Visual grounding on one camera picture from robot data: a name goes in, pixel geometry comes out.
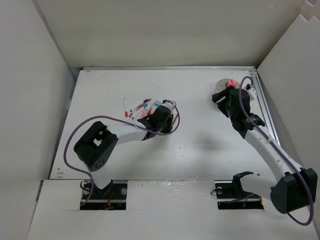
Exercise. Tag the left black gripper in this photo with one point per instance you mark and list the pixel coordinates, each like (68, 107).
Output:
(169, 119)

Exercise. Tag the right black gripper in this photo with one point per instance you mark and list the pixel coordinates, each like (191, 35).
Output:
(218, 96)

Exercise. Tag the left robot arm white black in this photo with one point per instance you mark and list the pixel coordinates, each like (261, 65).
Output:
(96, 145)

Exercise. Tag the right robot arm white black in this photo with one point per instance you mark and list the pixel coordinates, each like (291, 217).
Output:
(292, 187)

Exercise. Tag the white round divided container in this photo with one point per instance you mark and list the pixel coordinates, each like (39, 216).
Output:
(220, 85)

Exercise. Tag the blue highlighter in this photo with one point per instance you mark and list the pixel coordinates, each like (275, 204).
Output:
(157, 103)

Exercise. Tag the purple capped pen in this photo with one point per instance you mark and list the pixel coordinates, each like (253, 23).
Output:
(141, 104)

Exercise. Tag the white red pen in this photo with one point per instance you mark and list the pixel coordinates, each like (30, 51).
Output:
(125, 107)

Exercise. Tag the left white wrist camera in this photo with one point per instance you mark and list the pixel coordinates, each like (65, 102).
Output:
(169, 104)

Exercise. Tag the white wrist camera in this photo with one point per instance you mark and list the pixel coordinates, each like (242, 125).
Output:
(251, 91)
(169, 104)

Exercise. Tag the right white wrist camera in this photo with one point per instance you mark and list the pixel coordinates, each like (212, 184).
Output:
(251, 91)

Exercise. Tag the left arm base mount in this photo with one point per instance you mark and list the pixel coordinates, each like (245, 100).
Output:
(112, 198)

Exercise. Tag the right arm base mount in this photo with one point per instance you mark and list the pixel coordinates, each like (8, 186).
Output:
(231, 196)

